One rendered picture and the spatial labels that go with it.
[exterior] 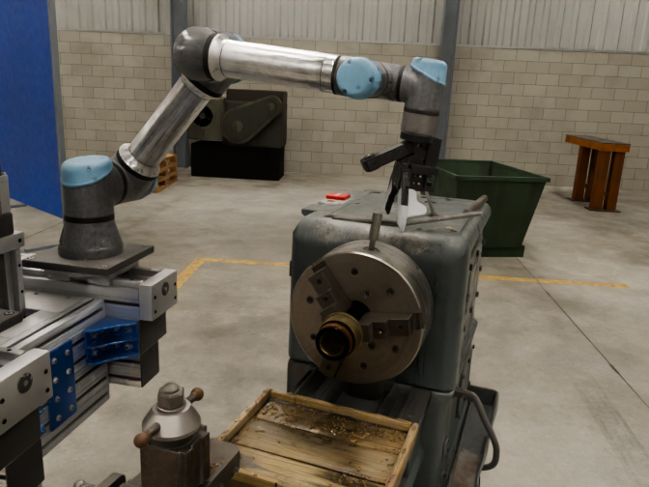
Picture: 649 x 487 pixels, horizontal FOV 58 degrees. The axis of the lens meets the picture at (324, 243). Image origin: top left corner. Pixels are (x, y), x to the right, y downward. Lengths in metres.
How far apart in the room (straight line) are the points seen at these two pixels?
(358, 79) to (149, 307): 0.72
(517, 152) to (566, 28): 2.27
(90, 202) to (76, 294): 0.23
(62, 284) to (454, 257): 0.94
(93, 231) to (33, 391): 0.49
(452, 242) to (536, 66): 10.22
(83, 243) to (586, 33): 10.95
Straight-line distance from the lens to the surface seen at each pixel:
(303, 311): 1.37
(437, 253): 1.40
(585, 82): 11.82
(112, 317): 1.51
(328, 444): 1.25
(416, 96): 1.24
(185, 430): 0.84
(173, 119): 1.48
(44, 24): 6.13
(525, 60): 11.52
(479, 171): 7.06
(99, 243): 1.50
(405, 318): 1.26
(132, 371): 1.54
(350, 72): 1.13
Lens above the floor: 1.58
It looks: 15 degrees down
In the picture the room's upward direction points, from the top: 3 degrees clockwise
